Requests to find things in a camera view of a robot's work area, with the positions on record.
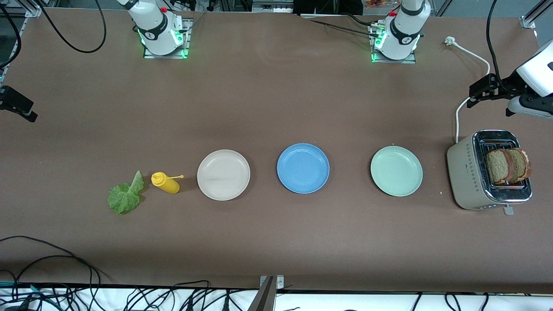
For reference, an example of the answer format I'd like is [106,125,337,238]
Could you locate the long black loose cable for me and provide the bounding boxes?
[0,235,111,283]

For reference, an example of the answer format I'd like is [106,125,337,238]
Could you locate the black base supply cable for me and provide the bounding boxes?
[300,13,381,39]

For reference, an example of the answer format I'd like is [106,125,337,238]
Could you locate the white toaster power cord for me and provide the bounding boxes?
[445,36,492,144]

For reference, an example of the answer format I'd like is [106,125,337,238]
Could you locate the black left camera bracket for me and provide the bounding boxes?
[518,91,553,114]

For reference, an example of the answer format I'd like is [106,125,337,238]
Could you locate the yellow mustard squeeze bottle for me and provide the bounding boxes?
[151,172,184,194]

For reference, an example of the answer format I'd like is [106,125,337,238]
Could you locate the brown bread slice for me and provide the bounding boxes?
[487,149,515,185]
[506,148,532,182]

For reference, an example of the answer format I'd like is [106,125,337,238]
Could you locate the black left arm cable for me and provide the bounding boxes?
[485,0,506,87]

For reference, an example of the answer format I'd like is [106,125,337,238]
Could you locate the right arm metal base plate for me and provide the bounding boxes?
[143,18,191,59]

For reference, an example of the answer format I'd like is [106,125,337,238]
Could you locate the person in dark clothes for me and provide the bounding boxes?
[293,0,363,16]

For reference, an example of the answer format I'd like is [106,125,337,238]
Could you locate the blue plate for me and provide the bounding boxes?
[276,143,330,194]

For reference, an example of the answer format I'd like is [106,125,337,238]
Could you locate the green lettuce leaf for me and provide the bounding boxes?
[108,170,145,215]

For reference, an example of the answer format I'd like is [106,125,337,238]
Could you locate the looped black loose cable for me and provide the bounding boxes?
[0,255,102,311]

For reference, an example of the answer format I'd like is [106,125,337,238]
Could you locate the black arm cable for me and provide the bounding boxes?
[35,0,107,54]
[485,0,506,87]

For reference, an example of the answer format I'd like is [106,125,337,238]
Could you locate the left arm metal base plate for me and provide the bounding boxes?
[371,24,417,64]

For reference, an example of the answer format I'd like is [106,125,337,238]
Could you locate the beige chrome toaster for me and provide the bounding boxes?
[447,130,533,216]

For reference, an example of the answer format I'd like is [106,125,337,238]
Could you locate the pale green plate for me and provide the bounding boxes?
[370,146,423,197]

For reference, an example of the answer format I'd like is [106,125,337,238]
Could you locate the thin black hanging cable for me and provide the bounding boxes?
[0,4,22,70]

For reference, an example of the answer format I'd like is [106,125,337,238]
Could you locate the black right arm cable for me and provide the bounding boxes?
[35,0,107,54]

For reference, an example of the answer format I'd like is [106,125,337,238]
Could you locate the aluminium table edge bracket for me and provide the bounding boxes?
[248,275,286,311]

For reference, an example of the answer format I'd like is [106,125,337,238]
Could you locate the beige plate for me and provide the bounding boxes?
[197,149,251,201]

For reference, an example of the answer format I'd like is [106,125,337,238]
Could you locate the aluminium frame corner profile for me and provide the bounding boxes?
[0,0,41,18]
[521,0,553,30]

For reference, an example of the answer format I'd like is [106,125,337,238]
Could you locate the grey metal box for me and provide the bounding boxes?
[252,0,294,13]

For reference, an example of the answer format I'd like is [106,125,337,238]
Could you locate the tangled black floor cables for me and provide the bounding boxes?
[0,280,260,311]

